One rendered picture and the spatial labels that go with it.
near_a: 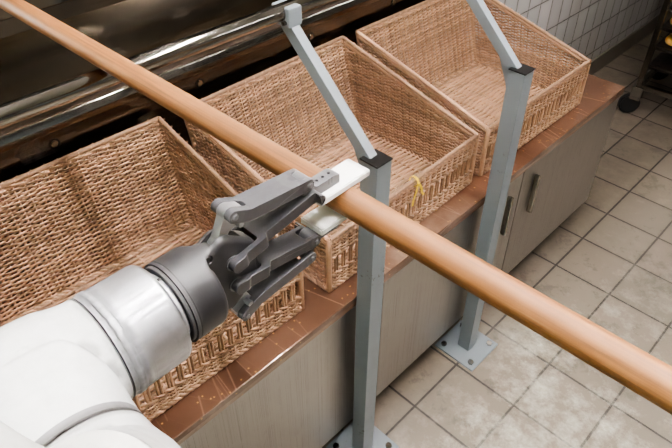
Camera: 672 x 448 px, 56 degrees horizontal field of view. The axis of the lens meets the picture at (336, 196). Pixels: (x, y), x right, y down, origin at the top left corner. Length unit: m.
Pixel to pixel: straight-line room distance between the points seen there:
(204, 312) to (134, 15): 1.00
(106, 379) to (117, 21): 1.04
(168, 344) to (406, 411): 1.44
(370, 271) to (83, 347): 0.85
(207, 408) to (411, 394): 0.85
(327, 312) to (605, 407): 0.99
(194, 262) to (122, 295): 0.06
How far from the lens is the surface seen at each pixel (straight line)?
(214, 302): 0.52
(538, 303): 0.53
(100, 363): 0.47
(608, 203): 2.75
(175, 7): 1.47
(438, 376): 1.97
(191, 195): 1.51
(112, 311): 0.49
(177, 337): 0.50
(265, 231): 0.55
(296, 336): 1.30
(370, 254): 1.22
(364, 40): 1.82
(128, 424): 0.43
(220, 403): 1.23
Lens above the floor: 1.59
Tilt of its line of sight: 38 degrees down
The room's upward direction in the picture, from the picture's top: straight up
